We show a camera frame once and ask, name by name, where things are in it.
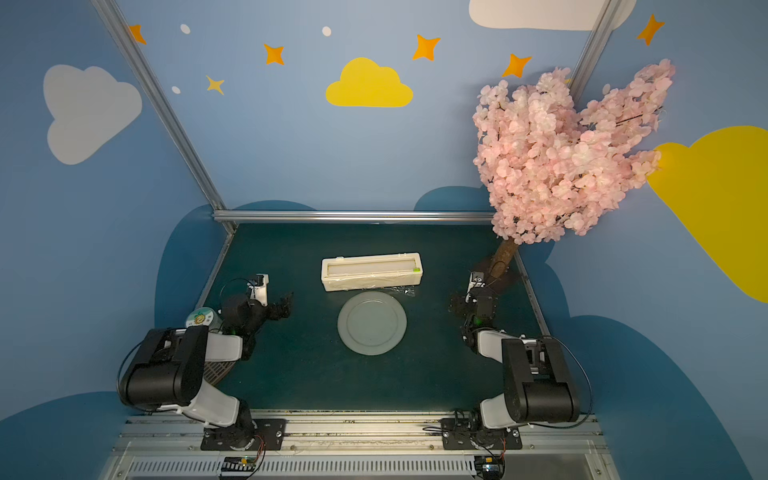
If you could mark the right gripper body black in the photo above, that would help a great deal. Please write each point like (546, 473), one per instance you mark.
(488, 278)

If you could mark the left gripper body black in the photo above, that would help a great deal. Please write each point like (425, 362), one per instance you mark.
(272, 306)

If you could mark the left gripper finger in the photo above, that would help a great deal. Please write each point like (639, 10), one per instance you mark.
(279, 313)
(286, 302)

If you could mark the cream plastic wrap dispenser box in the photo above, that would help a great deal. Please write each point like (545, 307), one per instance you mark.
(371, 272)

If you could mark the grey round plate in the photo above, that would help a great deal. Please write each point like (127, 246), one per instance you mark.
(372, 323)

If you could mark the clear plastic wrap sheet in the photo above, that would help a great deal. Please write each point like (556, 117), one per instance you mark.
(409, 291)

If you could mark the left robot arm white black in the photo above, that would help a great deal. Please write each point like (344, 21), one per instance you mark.
(166, 374)

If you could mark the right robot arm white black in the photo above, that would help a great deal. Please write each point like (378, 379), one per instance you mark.
(537, 386)

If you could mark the brown slotted spatula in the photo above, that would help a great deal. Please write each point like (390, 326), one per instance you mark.
(214, 372)

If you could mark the horizontal aluminium back bar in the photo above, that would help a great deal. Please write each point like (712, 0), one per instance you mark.
(352, 217)

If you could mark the left small circuit board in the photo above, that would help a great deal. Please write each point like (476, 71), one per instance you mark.
(237, 468)

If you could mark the small circuit board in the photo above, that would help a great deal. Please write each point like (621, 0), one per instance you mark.
(488, 468)
(237, 468)

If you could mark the pink blossom artificial tree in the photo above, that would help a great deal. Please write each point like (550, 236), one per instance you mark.
(549, 168)

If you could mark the right small circuit board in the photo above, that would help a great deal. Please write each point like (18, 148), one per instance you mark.
(488, 468)

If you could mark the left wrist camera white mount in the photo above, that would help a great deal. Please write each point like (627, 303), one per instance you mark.
(258, 286)

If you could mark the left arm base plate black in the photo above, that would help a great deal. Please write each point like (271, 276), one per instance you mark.
(262, 434)

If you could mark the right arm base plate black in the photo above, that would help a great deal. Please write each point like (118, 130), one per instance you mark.
(459, 433)

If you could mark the aluminium rail frame front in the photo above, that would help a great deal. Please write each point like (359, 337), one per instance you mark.
(355, 445)

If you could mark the right aluminium corner post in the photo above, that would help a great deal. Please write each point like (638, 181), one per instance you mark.
(594, 47)

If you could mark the aluminium corner post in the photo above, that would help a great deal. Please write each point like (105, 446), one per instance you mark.
(118, 28)
(594, 47)

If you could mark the left aluminium corner post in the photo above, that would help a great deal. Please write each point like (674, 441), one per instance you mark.
(118, 28)

